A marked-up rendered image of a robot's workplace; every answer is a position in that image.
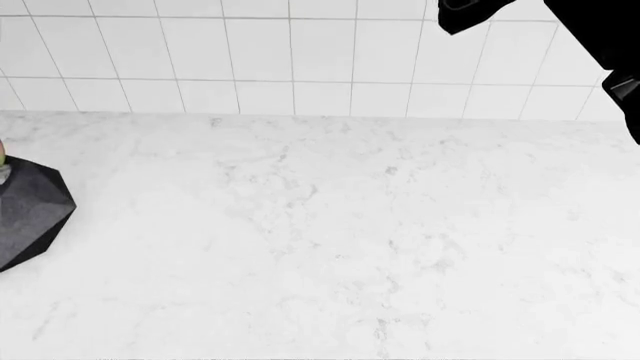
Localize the dark grey faceted vase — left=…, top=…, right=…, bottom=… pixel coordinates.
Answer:
left=0, top=155, right=78, bottom=273

